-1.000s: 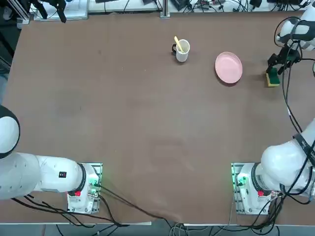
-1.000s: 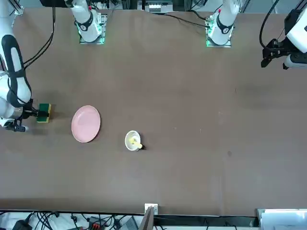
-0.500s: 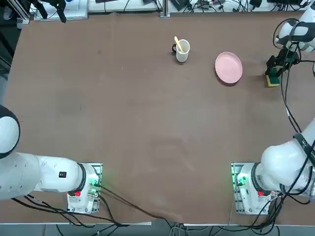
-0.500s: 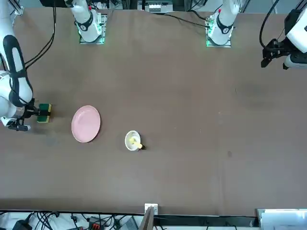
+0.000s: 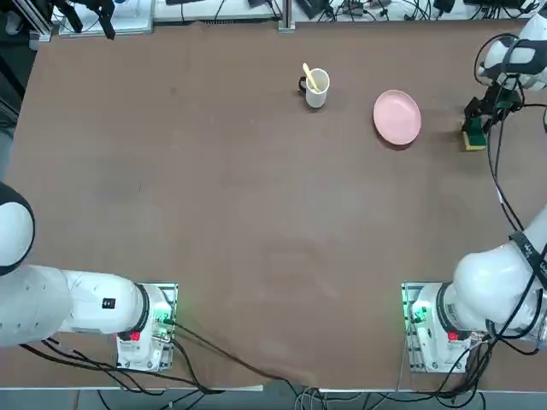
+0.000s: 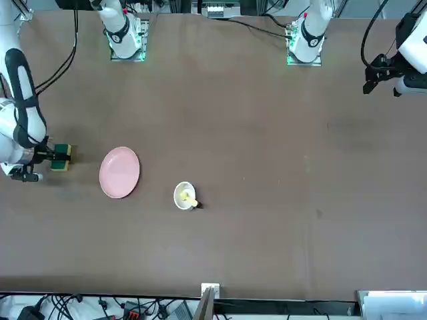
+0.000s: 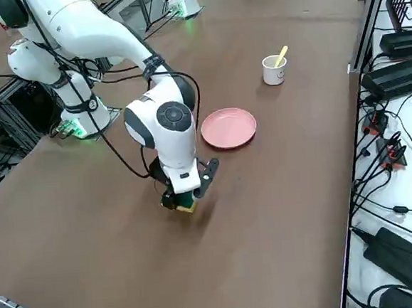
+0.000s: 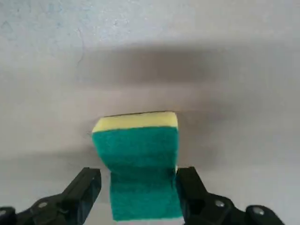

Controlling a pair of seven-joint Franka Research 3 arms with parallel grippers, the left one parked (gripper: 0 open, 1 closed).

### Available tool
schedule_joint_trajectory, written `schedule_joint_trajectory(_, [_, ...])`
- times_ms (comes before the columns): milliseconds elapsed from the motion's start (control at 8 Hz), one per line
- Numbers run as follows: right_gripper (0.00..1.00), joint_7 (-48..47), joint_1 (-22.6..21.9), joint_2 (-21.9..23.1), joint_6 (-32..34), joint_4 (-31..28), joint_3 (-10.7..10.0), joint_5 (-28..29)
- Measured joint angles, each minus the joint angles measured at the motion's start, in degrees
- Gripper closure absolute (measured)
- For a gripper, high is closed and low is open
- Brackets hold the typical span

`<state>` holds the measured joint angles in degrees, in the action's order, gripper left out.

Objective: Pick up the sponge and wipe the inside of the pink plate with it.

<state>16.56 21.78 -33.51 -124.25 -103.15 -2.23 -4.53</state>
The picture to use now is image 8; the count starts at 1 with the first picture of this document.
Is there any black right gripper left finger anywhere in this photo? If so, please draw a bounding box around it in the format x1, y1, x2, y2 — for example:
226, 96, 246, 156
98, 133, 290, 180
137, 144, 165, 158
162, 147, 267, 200
0, 166, 102, 225

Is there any green and yellow sponge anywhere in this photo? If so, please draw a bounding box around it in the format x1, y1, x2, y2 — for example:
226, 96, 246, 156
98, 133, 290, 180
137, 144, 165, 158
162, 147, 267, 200
91, 111, 183, 222

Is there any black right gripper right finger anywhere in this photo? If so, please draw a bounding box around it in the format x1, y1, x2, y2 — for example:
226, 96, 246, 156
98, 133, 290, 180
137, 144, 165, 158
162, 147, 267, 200
175, 166, 289, 225

